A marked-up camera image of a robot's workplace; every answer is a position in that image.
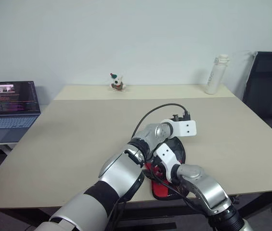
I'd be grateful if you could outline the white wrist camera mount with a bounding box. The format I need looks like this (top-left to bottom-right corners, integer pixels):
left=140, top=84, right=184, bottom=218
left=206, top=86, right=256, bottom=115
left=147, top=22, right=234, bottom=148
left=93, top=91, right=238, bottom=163
left=154, top=143, right=182, bottom=179
left=161, top=119, right=197, bottom=138

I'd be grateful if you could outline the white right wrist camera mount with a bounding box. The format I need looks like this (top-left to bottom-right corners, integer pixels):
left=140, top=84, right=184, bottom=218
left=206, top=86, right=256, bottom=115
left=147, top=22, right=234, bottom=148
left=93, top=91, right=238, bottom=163
left=154, top=143, right=182, bottom=179

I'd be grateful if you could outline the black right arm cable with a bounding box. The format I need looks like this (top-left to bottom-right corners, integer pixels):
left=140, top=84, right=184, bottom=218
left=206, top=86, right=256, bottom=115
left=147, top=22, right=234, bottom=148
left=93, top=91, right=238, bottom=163
left=150, top=163, right=215, bottom=228

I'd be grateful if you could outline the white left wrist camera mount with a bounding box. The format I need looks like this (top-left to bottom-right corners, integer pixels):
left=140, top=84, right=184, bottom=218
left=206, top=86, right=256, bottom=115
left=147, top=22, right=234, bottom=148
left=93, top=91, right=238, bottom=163
left=161, top=119, right=197, bottom=138

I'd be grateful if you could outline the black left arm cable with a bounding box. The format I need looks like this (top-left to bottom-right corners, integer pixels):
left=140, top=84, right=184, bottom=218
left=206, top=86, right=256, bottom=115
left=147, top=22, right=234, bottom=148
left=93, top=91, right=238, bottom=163
left=133, top=103, right=192, bottom=139

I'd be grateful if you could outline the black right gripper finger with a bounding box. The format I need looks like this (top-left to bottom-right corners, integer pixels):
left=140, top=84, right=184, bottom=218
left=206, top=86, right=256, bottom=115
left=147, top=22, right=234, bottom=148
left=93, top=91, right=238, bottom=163
left=142, top=169, right=161, bottom=181

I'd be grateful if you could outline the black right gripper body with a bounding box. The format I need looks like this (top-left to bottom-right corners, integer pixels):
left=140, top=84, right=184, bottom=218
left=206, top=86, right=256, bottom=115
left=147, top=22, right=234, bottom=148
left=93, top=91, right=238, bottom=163
left=151, top=157, right=168, bottom=180

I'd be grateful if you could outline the black office chair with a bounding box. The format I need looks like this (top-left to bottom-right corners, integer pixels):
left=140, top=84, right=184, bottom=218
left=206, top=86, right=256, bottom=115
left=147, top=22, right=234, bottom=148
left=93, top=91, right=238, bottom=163
left=243, top=51, right=272, bottom=145

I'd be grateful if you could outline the dark rectangular plate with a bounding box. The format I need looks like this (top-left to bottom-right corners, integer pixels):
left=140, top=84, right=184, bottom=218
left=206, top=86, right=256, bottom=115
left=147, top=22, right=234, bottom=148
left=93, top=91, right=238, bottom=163
left=123, top=222, right=177, bottom=231

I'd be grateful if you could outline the open grey laptop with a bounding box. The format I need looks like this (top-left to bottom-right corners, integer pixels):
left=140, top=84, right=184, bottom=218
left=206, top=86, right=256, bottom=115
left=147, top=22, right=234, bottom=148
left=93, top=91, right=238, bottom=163
left=0, top=81, right=42, bottom=144

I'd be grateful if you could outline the small plush dog toy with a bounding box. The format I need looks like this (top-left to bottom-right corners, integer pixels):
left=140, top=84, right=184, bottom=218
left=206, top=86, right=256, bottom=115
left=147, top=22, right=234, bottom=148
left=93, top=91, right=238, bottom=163
left=108, top=72, right=128, bottom=92

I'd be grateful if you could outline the white water bottle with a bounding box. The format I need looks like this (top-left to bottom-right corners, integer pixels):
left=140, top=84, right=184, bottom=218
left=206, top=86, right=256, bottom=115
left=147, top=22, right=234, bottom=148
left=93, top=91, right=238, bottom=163
left=204, top=54, right=231, bottom=95

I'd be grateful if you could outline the red and black pouch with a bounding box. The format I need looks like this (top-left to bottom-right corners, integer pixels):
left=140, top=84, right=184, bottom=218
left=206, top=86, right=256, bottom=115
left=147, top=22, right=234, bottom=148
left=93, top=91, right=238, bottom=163
left=144, top=137, right=187, bottom=201

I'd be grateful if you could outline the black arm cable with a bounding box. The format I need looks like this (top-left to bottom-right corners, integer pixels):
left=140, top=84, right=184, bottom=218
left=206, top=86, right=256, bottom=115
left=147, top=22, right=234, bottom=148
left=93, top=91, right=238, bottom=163
left=133, top=103, right=192, bottom=139
left=150, top=163, right=215, bottom=228

